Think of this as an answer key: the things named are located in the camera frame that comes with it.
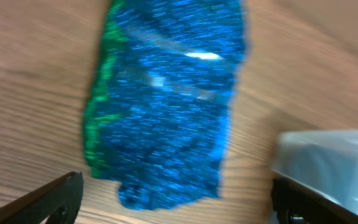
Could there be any blue sequin cloth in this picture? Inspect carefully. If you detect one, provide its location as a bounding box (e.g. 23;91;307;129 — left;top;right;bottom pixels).
83;0;247;210

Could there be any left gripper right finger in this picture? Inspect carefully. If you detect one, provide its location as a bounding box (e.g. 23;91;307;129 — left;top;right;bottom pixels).
271;177;358;224

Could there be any clear plastic storage bin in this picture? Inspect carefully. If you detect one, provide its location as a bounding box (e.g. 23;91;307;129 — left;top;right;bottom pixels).
272;129;358;215

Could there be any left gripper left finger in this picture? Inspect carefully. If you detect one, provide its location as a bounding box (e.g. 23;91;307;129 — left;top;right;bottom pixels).
0;172;84;224

